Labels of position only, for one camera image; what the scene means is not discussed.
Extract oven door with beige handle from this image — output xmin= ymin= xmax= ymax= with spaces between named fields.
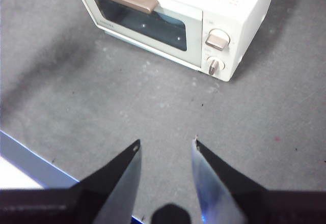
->
xmin=72 ymin=0 xmax=204 ymax=70

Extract beige timer oven knob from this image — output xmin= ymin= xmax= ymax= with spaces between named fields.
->
xmin=206 ymin=55 xmax=227 ymax=76

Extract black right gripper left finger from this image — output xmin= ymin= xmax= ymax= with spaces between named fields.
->
xmin=0 ymin=139 xmax=142 ymax=224

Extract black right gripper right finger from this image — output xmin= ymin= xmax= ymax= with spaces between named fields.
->
xmin=191 ymin=134 xmax=326 ymax=224

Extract white Toshiba toaster oven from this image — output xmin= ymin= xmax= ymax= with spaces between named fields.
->
xmin=70 ymin=0 xmax=279 ymax=82

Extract beige temperature oven knob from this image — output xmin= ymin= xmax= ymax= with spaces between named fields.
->
xmin=205 ymin=28 xmax=231 ymax=51

